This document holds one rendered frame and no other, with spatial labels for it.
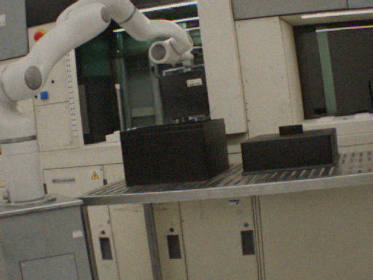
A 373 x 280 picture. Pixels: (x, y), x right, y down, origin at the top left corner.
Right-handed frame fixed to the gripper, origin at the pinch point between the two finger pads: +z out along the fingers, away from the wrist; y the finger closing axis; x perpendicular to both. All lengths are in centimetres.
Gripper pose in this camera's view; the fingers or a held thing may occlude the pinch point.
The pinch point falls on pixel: (186, 54)
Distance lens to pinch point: 272.5
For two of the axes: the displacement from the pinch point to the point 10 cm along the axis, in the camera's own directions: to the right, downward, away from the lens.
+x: -1.1, -9.9, -0.5
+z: 3.3, -0.9, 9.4
